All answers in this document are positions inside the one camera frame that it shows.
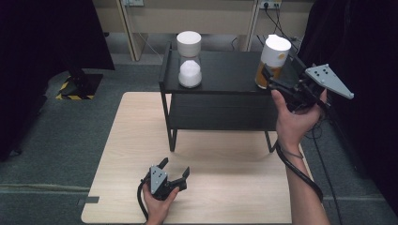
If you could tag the black stand base striped tape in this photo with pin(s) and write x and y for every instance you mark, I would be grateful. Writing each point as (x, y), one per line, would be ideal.
(84, 86)

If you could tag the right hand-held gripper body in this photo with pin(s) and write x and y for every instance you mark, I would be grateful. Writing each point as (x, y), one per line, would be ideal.
(328, 79)

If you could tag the white-lidded jar with amber liquid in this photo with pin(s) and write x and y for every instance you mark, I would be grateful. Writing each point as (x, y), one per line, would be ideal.
(275, 51)

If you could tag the person's right hand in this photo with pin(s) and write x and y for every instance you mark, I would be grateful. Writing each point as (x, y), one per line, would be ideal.
(292, 125)

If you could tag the dark curtain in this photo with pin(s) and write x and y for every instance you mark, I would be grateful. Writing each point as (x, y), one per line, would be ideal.
(40, 47)
(369, 47)

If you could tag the white wall socket with plugs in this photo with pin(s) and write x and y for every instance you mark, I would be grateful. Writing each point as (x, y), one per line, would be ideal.
(270, 3)

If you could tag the clear jar with white powder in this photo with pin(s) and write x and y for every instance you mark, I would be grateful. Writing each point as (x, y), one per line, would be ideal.
(189, 73)

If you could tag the grey floor tape strip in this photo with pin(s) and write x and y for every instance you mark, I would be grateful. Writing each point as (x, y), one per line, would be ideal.
(88, 200)

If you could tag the beige wooden desk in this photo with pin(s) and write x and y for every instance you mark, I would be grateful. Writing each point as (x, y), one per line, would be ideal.
(219, 18)

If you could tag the person's left hand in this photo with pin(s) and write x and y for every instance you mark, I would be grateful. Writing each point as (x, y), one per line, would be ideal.
(156, 211)

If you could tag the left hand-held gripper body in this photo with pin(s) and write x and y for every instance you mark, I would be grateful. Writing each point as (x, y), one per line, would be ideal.
(158, 182)

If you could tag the black two-tier shelf rack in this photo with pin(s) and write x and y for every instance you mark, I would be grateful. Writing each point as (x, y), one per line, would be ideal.
(231, 103)

